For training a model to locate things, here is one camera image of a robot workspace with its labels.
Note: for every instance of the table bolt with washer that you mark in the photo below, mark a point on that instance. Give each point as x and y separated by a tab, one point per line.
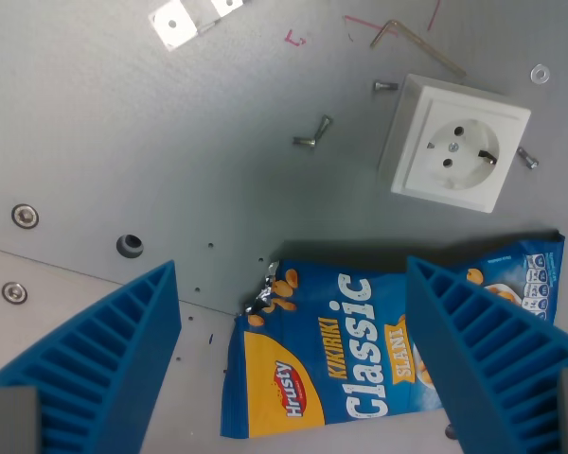
25	215
14	292

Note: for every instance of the shiny metal bracket plate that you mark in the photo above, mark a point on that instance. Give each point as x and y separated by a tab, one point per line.
227	7
176	24

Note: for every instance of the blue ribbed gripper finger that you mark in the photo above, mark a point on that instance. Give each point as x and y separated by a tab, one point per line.
492	350
99	359

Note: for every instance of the blue peanut snack bag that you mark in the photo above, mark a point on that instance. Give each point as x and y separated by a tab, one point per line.
360	350

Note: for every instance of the clear plastic washer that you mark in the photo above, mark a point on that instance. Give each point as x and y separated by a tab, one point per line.
540	74

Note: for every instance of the brass L-shaped hex key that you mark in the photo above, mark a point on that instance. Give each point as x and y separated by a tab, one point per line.
423	43

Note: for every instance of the small steel socket screw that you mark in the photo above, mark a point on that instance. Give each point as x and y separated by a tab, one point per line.
527	158
385	86
324	126
305	141

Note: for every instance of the white electrical wall socket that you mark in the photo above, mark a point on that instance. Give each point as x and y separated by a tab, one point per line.
449	142

